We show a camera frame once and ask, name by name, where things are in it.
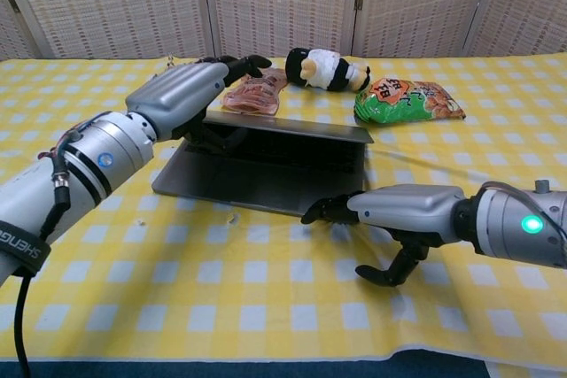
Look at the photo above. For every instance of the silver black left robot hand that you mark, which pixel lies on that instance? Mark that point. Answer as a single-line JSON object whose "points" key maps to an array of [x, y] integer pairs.
{"points": [[177, 90]]}

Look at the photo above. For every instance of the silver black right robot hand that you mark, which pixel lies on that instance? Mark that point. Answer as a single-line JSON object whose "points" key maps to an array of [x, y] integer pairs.
{"points": [[412, 210]]}

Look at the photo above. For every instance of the grey laptop computer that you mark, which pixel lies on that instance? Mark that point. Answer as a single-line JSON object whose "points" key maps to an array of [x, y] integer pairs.
{"points": [[266, 183]]}

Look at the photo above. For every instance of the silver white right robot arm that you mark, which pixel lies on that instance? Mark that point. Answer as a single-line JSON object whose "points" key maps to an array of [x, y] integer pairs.
{"points": [[509, 223]]}

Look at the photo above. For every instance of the yellow checkered tablecloth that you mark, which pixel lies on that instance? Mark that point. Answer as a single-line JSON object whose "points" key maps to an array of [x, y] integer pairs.
{"points": [[221, 298]]}

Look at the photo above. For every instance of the pink orange spout pouch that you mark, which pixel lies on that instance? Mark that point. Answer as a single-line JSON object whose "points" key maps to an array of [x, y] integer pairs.
{"points": [[259, 97]]}

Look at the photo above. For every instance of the green orange snack bag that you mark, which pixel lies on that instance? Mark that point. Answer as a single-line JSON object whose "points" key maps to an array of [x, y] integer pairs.
{"points": [[398, 105]]}

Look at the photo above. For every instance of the woven beige folding screen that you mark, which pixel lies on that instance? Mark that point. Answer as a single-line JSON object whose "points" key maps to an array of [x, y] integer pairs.
{"points": [[279, 2]]}

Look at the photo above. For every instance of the black white plush toy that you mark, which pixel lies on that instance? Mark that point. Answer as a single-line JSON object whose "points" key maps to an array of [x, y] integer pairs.
{"points": [[330, 68]]}

